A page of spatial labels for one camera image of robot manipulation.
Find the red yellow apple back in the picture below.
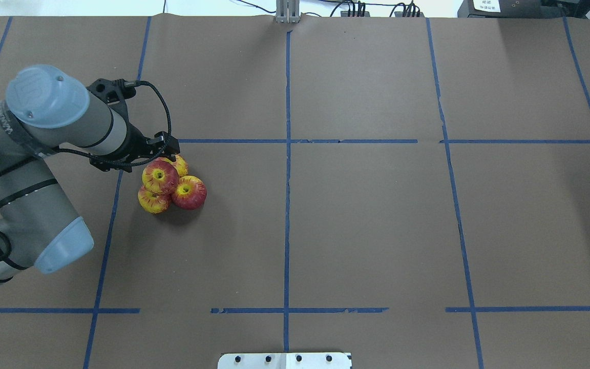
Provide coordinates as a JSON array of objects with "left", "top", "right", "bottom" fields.
[{"left": 161, "top": 154, "right": 189, "bottom": 177}]

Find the black computer box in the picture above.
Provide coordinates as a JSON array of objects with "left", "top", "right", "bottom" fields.
[{"left": 456, "top": 1, "right": 545, "bottom": 19}]

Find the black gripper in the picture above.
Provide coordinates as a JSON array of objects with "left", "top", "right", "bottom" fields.
[{"left": 89, "top": 123, "right": 180, "bottom": 173}]

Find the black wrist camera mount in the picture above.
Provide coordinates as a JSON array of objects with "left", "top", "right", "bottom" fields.
[{"left": 87, "top": 78, "right": 139, "bottom": 105}]

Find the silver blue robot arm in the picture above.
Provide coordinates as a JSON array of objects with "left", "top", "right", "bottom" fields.
[{"left": 0, "top": 65, "right": 180, "bottom": 286}]

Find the lone red yellow apple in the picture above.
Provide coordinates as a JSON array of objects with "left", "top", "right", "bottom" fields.
[{"left": 141, "top": 159, "right": 180, "bottom": 195}]

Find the red yellow apple right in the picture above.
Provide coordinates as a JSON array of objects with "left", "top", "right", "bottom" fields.
[{"left": 171, "top": 175, "right": 208, "bottom": 210}]

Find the brown paper table cover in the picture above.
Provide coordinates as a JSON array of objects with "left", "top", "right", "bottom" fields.
[{"left": 0, "top": 14, "right": 590, "bottom": 368}]

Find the aluminium frame post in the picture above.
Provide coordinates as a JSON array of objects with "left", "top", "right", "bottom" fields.
[{"left": 275, "top": 0, "right": 301, "bottom": 24}]

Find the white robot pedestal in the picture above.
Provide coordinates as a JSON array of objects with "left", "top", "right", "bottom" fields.
[{"left": 217, "top": 352, "right": 353, "bottom": 368}]

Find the red yellow apple front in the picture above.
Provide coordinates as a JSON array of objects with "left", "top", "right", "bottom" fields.
[{"left": 137, "top": 186, "right": 173, "bottom": 214}]

